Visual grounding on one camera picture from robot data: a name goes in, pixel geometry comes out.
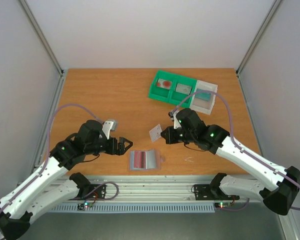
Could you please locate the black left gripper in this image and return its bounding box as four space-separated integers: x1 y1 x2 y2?
86 136 133 156

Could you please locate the white card with pattern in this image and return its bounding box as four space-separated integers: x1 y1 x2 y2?
149 124 162 142

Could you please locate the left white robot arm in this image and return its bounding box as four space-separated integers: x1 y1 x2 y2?
0 120 133 240

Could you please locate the grey card in bin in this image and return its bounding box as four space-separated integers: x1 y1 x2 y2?
175 83 192 95

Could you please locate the red circle card in bin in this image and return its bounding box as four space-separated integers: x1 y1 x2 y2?
156 78 172 90

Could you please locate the teal card in bin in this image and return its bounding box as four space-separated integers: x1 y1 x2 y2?
194 88 211 101

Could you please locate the white plastic bin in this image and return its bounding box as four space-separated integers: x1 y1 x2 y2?
190 80 218 115

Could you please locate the left controller board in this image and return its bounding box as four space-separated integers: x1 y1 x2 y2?
77 202 94 211

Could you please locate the controller board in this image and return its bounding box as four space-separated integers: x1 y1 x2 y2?
77 202 94 211
214 201 233 209

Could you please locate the right controller board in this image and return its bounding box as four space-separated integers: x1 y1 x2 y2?
214 201 233 209

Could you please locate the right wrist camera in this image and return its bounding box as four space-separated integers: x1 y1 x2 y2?
168 110 181 129

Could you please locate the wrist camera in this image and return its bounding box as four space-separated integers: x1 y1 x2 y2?
168 110 181 129
102 119 118 139

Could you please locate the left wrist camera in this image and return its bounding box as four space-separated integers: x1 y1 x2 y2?
102 119 118 139

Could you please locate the aluminium front rail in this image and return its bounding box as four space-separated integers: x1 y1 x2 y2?
17 174 288 204

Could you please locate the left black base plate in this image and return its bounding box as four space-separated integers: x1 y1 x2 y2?
73 184 106 201

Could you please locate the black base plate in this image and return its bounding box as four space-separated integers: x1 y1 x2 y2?
191 184 240 201
73 184 106 201

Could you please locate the grey slotted cable duct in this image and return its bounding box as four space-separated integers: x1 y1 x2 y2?
50 202 215 214

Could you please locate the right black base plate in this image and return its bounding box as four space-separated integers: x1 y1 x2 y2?
191 184 240 201

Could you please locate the left aluminium frame post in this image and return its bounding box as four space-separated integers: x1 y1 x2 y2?
18 0 65 76

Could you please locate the aluminium frame post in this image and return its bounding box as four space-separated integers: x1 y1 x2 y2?
235 0 283 76
18 0 65 76

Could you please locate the right aluminium frame post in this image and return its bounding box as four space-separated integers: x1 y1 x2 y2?
235 0 283 76

